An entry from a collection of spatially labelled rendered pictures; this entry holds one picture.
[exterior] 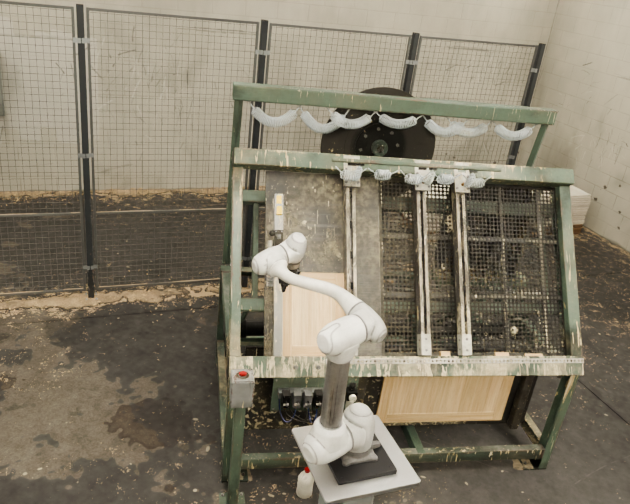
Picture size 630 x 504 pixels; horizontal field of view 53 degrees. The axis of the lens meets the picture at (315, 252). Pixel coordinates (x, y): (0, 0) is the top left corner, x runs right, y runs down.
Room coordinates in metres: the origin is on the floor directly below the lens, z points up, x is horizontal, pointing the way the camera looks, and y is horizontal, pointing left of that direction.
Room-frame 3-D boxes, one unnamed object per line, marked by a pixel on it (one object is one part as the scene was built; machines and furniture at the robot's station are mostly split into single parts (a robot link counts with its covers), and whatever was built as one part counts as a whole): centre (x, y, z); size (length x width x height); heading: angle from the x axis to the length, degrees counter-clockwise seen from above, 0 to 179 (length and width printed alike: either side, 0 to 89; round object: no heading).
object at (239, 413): (2.73, 0.30, 0.38); 0.06 x 0.06 x 0.75; 13
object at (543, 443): (3.79, -0.53, 0.41); 2.20 x 1.38 x 0.83; 103
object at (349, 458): (2.45, -0.34, 0.80); 0.22 x 0.18 x 0.06; 110
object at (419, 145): (4.17, -0.34, 1.85); 0.80 x 0.06 x 0.80; 103
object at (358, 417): (2.43, -0.31, 0.94); 0.18 x 0.16 x 0.22; 133
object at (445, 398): (3.42, -0.97, 0.53); 0.90 x 0.02 x 0.55; 103
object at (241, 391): (2.73, 0.30, 0.84); 0.12 x 0.12 x 0.18; 13
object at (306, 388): (2.89, -0.12, 0.69); 0.50 x 0.14 x 0.24; 103
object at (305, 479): (2.87, -0.12, 0.10); 0.10 x 0.10 x 0.20
